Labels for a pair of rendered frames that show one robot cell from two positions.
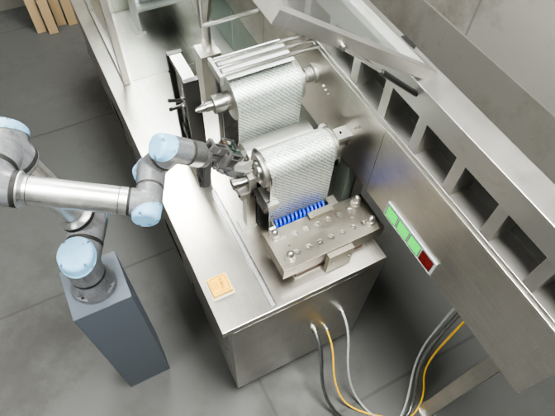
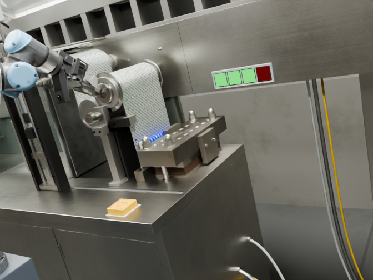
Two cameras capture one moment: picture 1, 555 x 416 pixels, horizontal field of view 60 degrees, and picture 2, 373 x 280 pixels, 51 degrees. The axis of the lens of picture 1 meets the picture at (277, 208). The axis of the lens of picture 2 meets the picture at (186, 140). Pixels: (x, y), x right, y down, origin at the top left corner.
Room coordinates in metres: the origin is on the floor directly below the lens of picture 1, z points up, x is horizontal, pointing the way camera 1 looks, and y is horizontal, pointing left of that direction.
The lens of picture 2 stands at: (-0.49, 0.43, 1.41)
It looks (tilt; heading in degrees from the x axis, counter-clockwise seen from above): 15 degrees down; 336
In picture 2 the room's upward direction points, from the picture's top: 13 degrees counter-clockwise
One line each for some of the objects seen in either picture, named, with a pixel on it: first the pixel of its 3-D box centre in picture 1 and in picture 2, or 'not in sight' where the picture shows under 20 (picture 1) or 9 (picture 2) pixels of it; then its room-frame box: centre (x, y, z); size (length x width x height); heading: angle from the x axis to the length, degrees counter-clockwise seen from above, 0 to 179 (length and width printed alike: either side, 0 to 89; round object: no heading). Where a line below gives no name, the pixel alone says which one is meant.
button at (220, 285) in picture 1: (220, 286); (122, 207); (0.69, 0.18, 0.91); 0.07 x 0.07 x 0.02; 30
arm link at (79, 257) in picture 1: (80, 260); not in sight; (0.68, 0.62, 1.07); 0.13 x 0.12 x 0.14; 6
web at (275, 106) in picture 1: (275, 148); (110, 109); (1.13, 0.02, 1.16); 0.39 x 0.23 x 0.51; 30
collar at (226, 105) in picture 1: (220, 102); (51, 79); (1.15, 0.21, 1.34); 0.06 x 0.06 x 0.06; 30
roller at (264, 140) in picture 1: (277, 147); (111, 105); (1.12, 0.01, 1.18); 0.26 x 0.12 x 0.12; 120
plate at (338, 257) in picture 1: (339, 258); (209, 145); (0.80, -0.23, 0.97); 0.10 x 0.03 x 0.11; 120
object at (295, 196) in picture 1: (300, 195); (148, 116); (0.96, -0.07, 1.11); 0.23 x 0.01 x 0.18; 120
